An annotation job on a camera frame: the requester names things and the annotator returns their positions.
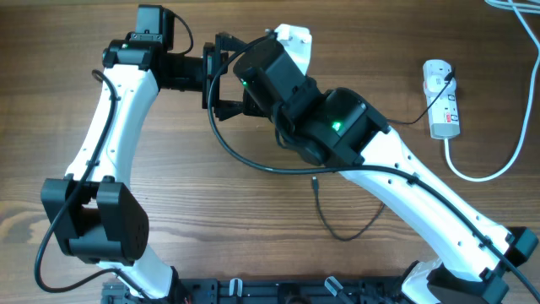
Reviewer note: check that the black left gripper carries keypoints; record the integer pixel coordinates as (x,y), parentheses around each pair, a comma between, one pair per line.
(211,61)

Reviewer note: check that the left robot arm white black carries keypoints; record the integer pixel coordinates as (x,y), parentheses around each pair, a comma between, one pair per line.
(94,216)

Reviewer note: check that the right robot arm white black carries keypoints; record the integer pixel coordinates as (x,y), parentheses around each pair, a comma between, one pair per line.
(339,131)

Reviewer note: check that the white power strip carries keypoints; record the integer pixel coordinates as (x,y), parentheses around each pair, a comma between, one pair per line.
(440,90)

